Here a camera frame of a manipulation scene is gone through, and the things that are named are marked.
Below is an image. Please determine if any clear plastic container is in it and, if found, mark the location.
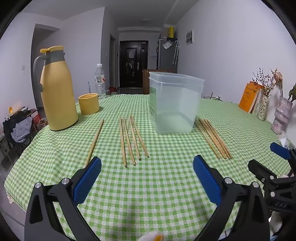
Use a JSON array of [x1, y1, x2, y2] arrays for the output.
[[149, 71, 205, 135]]

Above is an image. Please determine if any green checked tablecloth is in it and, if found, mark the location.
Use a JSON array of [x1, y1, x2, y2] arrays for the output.
[[4, 94, 296, 241]]

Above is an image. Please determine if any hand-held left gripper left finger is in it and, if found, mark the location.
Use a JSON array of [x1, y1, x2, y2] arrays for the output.
[[24, 156, 102, 241]]

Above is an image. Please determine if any yellow thermos jug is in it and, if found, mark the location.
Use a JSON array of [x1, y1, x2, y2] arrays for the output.
[[32, 46, 79, 132]]

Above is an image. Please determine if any red basket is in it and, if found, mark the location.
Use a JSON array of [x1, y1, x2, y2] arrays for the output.
[[32, 115, 48, 128]]

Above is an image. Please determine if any orange book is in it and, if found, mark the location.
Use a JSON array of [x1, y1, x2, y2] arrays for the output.
[[239, 81, 264, 114]]

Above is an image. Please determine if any speckled vase with dried flowers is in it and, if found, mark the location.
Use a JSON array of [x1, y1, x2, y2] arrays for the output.
[[252, 68, 278, 121]]

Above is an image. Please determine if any pink vase with dried flowers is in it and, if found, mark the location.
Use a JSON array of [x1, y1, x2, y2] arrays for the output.
[[271, 70, 296, 135]]

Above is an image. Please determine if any yellow cup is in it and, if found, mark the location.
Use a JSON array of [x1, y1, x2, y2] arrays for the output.
[[78, 93, 100, 115]]

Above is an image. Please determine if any pile of clothes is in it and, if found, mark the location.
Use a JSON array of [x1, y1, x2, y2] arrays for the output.
[[3, 111, 33, 143]]

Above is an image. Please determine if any person's right hand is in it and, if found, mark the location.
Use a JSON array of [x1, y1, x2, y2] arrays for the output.
[[269, 210, 286, 233]]

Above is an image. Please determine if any grey refrigerator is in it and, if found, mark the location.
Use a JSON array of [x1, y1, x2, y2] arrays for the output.
[[158, 38, 179, 72]]

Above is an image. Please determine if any black folding chair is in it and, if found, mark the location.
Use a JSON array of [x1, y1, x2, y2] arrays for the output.
[[0, 109, 39, 163]]

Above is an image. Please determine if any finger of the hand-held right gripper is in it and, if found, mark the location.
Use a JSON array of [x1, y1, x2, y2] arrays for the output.
[[247, 159, 281, 186], [270, 142, 296, 179]]

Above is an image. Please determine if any dark entrance door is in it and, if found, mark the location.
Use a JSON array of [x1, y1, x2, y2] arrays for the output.
[[119, 41, 149, 89]]

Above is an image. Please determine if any clear water bottle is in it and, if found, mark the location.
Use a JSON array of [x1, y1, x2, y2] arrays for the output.
[[95, 64, 106, 100]]

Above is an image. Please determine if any person's left hand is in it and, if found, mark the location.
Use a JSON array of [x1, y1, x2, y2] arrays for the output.
[[136, 230, 165, 241]]

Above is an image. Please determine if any metal wire rack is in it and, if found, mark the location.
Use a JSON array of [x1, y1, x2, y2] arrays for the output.
[[205, 93, 224, 102]]

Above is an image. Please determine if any white folded umbrella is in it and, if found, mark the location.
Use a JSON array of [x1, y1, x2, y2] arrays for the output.
[[172, 40, 180, 67]]

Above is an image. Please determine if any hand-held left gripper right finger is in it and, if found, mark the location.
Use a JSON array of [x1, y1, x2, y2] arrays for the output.
[[193, 155, 271, 241]]

